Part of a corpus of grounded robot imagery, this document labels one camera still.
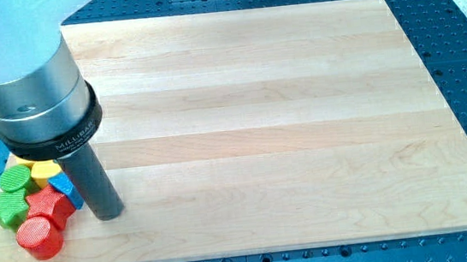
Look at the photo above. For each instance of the black Millibar tool flange ring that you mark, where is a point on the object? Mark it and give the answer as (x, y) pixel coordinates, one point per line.
(67, 142)

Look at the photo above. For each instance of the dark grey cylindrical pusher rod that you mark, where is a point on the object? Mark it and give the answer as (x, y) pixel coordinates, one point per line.
(89, 177)

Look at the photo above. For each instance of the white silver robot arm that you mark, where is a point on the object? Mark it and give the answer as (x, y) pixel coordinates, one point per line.
(47, 109)

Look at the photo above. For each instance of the light wooden board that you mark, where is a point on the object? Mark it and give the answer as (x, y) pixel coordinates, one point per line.
(263, 130)

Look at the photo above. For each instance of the yellow cylinder block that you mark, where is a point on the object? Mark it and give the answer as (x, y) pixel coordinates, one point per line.
(42, 171)

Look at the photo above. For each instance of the blue block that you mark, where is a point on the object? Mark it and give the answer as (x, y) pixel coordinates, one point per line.
(62, 183)

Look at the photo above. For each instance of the yellow block behind flange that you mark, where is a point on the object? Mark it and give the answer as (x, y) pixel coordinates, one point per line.
(25, 162)

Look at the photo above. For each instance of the green cylinder block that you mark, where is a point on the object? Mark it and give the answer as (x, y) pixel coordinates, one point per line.
(17, 178)

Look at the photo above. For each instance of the red star block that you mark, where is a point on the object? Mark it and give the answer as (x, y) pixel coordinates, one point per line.
(52, 204)

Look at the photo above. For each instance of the green star block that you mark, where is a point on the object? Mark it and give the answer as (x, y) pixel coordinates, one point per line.
(13, 209)

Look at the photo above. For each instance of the red cylinder block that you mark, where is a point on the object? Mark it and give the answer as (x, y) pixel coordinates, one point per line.
(40, 238)

